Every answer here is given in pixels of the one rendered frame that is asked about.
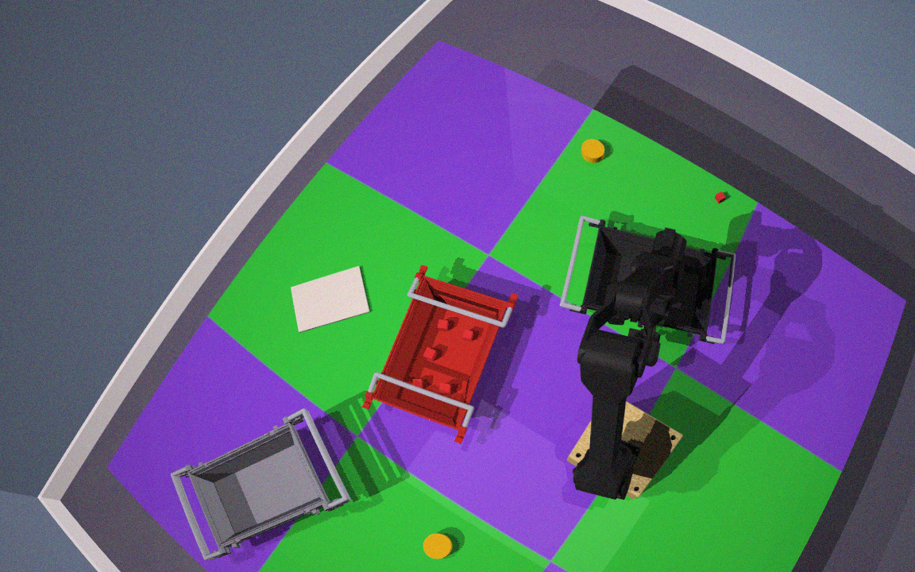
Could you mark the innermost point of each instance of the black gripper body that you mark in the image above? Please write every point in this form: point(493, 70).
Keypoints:
point(656, 320)

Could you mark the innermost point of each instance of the yellow short cylinder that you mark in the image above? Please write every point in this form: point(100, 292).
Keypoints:
point(593, 151)
point(437, 546)

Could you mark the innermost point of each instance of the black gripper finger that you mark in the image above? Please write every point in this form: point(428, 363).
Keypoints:
point(632, 332)

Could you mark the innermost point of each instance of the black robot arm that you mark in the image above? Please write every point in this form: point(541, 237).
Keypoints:
point(611, 363)

